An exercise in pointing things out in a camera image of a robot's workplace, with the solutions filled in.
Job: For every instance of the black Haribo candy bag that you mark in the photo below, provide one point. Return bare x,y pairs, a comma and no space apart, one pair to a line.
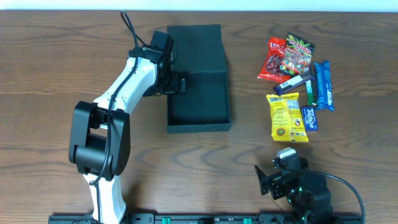
298,55

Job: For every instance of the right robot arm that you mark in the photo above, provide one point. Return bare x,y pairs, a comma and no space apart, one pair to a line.
306,192

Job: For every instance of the blue Eclipse mint pack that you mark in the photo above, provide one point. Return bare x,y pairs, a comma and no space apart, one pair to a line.
309,118

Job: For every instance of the black mounting rail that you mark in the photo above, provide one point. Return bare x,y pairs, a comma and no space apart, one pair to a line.
150,218

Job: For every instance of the blue cookie roll pack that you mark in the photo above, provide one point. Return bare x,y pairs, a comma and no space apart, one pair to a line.
324,86

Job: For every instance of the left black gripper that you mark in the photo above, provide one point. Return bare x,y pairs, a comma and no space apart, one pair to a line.
181,83

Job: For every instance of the dark green box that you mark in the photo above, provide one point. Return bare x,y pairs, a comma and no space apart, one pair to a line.
205,106

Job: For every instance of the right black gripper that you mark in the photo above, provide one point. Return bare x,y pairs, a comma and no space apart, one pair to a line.
273,182

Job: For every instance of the dark navy chocolate bar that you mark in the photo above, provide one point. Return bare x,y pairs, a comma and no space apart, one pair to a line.
293,83

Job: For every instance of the red candy bag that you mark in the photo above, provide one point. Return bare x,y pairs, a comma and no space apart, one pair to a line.
270,69

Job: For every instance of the green candy bar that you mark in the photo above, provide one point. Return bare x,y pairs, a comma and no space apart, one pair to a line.
311,88

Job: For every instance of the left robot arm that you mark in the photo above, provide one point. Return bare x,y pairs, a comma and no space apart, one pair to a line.
100,141

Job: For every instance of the yellow snack bag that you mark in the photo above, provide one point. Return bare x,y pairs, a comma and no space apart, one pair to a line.
286,118

